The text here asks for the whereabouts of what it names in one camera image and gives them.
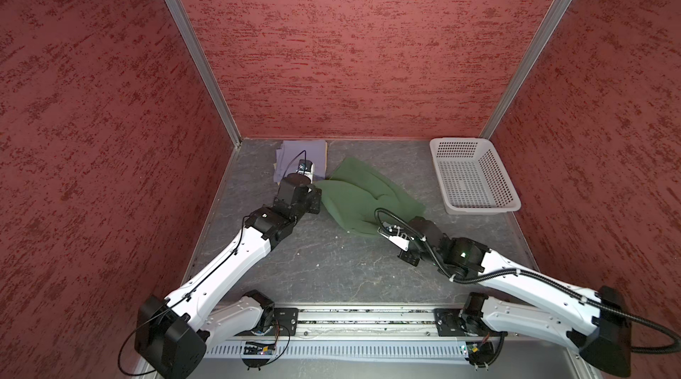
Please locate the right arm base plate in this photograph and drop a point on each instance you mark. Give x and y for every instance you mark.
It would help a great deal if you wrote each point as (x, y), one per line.
(458, 322)

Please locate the green skirt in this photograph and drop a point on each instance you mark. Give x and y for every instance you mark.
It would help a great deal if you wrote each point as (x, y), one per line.
(356, 190)

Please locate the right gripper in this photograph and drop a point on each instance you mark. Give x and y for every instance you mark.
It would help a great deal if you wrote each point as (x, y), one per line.
(407, 257)

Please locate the white plastic basket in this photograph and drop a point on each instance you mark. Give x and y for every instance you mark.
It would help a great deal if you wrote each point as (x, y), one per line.
(472, 178)

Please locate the lavender skirt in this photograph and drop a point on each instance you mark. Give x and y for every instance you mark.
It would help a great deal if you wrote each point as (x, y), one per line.
(291, 153)

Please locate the right small circuit board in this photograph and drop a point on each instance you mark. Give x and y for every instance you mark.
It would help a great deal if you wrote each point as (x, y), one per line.
(479, 352)

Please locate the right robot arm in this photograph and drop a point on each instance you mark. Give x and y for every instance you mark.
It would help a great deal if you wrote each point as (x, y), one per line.
(607, 348)

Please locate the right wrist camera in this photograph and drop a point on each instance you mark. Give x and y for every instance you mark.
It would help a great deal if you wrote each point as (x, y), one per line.
(396, 235)

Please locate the left small circuit board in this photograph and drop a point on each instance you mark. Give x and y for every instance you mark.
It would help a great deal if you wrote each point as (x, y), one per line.
(259, 349)

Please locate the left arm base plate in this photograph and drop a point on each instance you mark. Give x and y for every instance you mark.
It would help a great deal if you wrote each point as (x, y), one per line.
(287, 320)

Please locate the left corner aluminium post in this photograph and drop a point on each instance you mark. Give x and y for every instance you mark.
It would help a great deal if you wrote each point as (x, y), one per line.
(200, 61)

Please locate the right corner aluminium post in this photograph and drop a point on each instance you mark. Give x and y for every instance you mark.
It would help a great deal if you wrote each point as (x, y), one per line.
(545, 30)

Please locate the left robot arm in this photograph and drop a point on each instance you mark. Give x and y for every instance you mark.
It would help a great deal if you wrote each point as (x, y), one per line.
(174, 333)

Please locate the corner aluminium post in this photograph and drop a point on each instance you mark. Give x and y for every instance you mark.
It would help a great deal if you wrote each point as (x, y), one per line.
(200, 61)
(545, 30)

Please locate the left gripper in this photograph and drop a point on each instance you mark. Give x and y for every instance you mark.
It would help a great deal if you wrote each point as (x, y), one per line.
(315, 196)

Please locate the small circuit board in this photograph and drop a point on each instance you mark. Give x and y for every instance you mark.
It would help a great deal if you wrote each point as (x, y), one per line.
(479, 352)
(259, 349)

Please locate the aluminium front rail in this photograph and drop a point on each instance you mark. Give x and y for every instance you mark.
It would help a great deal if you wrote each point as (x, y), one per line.
(367, 320)

